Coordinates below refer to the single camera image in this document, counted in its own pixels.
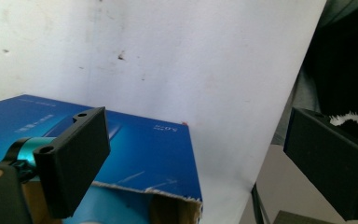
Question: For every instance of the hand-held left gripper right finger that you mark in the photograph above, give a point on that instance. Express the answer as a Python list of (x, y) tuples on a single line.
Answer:
[(329, 158)]

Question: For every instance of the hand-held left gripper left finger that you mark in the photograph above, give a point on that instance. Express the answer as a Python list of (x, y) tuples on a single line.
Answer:
[(74, 161)]

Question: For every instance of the blue cardboard box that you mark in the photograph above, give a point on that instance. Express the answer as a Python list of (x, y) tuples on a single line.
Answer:
[(149, 155)]

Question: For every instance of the white fluffy trim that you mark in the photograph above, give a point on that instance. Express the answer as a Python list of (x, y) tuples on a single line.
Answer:
[(351, 118)]

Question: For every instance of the grey flat object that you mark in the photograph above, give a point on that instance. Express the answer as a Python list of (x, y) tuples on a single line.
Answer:
[(298, 218)]

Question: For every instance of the black cloth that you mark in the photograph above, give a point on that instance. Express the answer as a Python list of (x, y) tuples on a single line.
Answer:
[(345, 62)]

